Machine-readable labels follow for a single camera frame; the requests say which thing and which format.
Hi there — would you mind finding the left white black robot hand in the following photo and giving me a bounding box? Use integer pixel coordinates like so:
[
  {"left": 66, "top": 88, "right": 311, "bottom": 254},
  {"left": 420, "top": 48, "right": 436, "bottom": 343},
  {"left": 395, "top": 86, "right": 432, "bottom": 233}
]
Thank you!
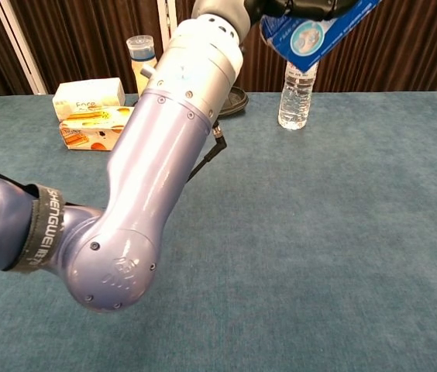
[{"left": 243, "top": 0, "right": 359, "bottom": 22}]

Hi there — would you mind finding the blue toothpaste box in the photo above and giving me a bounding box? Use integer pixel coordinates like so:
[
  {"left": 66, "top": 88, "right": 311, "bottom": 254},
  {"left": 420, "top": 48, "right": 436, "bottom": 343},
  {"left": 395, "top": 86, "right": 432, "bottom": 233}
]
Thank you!
[{"left": 259, "top": 0, "right": 382, "bottom": 73}]

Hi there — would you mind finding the white cardboard box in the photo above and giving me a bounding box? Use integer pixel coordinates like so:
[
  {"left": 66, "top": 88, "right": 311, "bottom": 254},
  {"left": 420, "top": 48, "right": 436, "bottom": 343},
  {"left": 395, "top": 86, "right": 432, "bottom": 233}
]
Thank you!
[{"left": 52, "top": 77, "right": 126, "bottom": 121}]

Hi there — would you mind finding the orange biscuit box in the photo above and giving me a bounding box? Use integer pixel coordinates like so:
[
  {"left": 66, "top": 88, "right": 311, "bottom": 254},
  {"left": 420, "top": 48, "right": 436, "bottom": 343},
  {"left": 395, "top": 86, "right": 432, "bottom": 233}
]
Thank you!
[{"left": 58, "top": 106, "right": 135, "bottom": 152}]

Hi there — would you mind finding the clear plastic water bottle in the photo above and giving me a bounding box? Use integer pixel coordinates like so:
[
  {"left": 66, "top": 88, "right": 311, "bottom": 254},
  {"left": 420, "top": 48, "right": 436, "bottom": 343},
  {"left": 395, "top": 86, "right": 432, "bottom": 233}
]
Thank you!
[{"left": 277, "top": 60, "right": 318, "bottom": 131}]

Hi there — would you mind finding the dark brown pleated curtain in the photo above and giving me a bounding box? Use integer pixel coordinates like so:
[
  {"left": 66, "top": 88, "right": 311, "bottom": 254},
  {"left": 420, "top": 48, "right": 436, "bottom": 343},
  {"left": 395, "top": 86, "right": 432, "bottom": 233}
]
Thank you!
[{"left": 0, "top": 0, "right": 437, "bottom": 102}]

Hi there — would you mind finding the black rubber slipper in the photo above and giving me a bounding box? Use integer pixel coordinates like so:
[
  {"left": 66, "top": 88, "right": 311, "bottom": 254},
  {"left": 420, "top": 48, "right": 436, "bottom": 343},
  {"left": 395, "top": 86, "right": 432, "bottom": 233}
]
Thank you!
[{"left": 218, "top": 85, "right": 249, "bottom": 118}]

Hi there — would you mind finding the cream bottle with blue cap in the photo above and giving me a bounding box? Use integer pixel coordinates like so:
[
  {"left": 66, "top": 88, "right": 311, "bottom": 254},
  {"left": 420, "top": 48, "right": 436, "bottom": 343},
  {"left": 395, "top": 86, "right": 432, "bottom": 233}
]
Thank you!
[{"left": 126, "top": 34, "right": 158, "bottom": 96}]

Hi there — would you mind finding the teal table cloth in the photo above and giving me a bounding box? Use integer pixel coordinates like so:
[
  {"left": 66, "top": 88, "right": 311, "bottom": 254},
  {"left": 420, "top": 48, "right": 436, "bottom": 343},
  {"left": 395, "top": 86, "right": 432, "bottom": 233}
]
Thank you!
[{"left": 0, "top": 91, "right": 437, "bottom": 372}]

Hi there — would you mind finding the white partition frame post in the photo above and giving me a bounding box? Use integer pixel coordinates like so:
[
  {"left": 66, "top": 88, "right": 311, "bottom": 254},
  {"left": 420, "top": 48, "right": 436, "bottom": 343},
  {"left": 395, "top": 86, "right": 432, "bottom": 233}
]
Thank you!
[
  {"left": 156, "top": 0, "right": 183, "bottom": 44},
  {"left": 0, "top": 0, "right": 49, "bottom": 96}
]

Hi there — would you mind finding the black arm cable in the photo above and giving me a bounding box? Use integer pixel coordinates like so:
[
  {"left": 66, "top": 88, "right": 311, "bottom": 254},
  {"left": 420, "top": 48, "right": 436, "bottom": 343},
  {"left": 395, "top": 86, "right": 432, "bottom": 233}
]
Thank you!
[{"left": 0, "top": 122, "right": 229, "bottom": 195}]

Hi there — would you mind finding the black velcro strap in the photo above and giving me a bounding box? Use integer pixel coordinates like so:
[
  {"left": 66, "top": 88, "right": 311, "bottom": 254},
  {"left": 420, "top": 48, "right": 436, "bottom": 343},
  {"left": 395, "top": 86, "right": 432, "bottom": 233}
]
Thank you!
[{"left": 9, "top": 184, "right": 67, "bottom": 274}]

